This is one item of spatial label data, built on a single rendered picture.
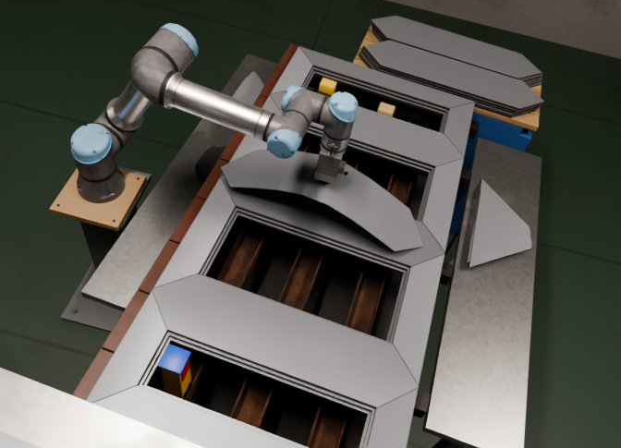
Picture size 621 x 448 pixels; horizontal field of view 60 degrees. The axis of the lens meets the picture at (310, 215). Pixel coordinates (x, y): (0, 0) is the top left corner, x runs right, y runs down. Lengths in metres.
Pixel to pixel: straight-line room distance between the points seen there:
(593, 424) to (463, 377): 1.16
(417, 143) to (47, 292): 1.65
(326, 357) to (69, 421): 0.62
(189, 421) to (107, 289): 0.55
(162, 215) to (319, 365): 0.77
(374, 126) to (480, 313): 0.75
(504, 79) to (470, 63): 0.16
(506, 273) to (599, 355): 1.10
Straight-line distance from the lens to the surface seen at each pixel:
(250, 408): 1.55
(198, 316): 1.47
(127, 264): 1.77
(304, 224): 1.65
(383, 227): 1.62
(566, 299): 2.97
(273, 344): 1.44
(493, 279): 1.85
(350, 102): 1.40
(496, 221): 1.95
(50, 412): 1.21
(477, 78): 2.41
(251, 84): 2.31
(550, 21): 4.60
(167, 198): 1.91
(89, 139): 1.77
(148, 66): 1.44
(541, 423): 2.60
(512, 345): 1.75
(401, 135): 2.01
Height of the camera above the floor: 2.16
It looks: 51 degrees down
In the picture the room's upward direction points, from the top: 13 degrees clockwise
